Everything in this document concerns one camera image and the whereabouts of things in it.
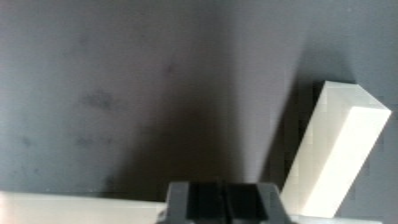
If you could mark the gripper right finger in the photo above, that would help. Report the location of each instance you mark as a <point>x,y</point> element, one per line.
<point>253,204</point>

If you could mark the white cabinet body box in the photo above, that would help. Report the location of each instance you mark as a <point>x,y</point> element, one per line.
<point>56,209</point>

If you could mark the white U-shaped obstacle fence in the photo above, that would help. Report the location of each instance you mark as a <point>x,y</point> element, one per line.
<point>342,133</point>

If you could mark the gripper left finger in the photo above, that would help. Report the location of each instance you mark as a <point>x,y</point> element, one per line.
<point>195,204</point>

